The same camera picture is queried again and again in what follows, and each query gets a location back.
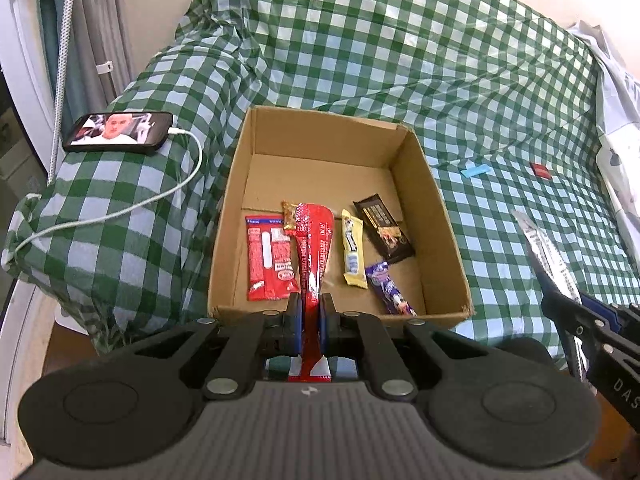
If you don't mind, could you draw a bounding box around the yellow snack bar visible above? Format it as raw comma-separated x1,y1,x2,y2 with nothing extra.
341,209,368,289

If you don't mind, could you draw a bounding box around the green checkered sofa cover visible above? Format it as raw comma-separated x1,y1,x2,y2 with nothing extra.
2,0,639,358

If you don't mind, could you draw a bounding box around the large red snack packet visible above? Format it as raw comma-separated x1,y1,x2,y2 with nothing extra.
245,216,299,301

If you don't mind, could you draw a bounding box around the silver stick sachet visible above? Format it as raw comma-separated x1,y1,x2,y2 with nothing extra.
511,210,588,382

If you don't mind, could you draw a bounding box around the dark brown cracker packet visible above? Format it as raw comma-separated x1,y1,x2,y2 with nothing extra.
354,194,416,264

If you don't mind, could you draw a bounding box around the white patterned cloth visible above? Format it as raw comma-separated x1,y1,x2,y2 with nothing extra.
568,21,639,263

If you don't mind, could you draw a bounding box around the black smartphone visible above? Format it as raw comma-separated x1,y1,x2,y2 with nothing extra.
62,112,174,154

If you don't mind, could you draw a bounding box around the red stick sachet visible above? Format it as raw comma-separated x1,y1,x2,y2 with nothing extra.
288,203,334,382

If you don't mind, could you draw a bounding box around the white door frame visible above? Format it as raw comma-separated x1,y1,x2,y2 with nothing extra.
1,0,54,167

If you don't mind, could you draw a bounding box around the purple cow candy packet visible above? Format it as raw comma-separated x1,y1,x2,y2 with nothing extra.
364,261,416,316

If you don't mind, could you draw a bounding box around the grey curtain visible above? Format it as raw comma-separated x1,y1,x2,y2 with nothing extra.
74,0,134,107

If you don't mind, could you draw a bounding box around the white charging cable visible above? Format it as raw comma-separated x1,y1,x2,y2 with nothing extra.
0,128,205,269

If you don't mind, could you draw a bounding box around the small red square packet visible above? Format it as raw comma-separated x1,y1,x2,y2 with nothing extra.
530,162,552,180

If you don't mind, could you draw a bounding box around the blue stick sachet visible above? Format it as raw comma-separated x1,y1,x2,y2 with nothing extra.
461,164,492,179

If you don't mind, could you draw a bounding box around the cardboard box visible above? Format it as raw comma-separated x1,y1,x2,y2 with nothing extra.
207,106,474,328

